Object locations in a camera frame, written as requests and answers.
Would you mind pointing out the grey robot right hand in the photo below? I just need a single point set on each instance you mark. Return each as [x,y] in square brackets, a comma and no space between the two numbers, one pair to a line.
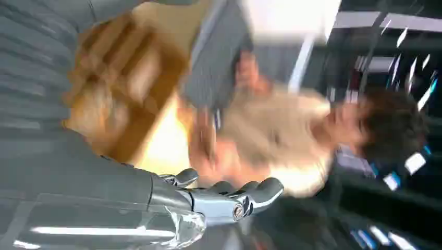
[86,193]

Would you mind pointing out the person's hand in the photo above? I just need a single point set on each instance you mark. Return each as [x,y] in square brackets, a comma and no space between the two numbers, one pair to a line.
[203,145]
[249,74]

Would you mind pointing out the ribbed grey right arm sleeve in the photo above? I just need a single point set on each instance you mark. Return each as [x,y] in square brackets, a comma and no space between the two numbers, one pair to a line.
[34,69]

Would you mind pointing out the grey textured board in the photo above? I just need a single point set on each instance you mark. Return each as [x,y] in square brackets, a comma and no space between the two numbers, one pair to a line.
[214,58]

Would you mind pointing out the person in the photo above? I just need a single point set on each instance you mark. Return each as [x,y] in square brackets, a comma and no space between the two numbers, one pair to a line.
[276,131]

